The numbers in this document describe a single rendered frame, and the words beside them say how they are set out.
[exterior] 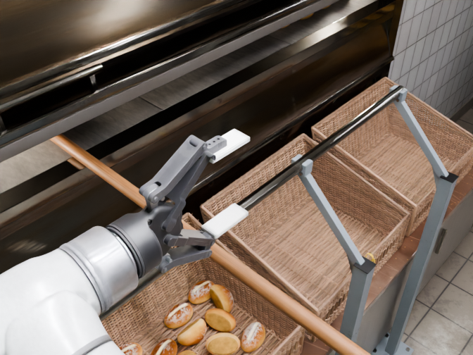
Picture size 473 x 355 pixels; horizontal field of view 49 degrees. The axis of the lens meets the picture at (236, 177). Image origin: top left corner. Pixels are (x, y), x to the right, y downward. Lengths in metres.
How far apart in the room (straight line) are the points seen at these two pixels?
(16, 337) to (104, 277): 0.11
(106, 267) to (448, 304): 2.18
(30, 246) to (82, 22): 0.54
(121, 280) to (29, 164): 0.79
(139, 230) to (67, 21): 0.62
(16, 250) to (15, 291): 0.77
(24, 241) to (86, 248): 0.75
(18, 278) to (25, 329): 0.06
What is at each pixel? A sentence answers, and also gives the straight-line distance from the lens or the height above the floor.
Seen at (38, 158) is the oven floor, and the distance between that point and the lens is 1.37.
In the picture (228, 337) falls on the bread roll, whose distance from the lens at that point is 1.56.
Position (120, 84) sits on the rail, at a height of 1.44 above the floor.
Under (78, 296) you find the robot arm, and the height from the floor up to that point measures 1.52.
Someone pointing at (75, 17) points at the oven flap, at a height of 1.54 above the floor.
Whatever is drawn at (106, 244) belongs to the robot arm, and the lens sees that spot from 0.60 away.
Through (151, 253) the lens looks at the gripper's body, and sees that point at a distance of 0.62.
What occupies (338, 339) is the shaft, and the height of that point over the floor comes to 1.20.
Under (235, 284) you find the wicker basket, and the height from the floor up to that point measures 0.68.
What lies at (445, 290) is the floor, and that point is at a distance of 2.68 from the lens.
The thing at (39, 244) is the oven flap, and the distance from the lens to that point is 1.35.
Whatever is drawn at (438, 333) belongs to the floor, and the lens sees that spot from 2.51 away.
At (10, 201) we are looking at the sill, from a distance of 1.26.
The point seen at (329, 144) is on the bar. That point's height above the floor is 1.17.
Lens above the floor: 1.95
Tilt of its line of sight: 39 degrees down
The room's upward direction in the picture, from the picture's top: straight up
